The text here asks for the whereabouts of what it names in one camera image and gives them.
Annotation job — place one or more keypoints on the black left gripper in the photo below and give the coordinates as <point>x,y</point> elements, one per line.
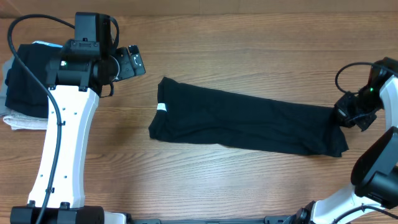
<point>129,70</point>

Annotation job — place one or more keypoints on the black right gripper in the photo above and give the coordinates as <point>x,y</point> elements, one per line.
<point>349,121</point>

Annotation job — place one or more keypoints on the black t-shirt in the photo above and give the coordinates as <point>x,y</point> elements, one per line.
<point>196,115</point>

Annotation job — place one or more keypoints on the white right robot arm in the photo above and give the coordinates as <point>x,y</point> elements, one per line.
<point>373,186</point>

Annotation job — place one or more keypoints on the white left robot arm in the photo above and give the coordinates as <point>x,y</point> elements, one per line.
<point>75,77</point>

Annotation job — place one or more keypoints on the folded light blue garment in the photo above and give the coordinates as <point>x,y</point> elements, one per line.
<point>47,44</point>

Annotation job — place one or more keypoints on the folded black garment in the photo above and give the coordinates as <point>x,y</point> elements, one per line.
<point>23,93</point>

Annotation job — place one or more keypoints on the folded grey garment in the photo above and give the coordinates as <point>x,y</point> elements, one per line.
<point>5,68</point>

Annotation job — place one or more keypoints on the folded beige garment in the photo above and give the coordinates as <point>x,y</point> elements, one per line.
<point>18,121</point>

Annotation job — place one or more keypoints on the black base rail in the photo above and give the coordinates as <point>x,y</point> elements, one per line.
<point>211,221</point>

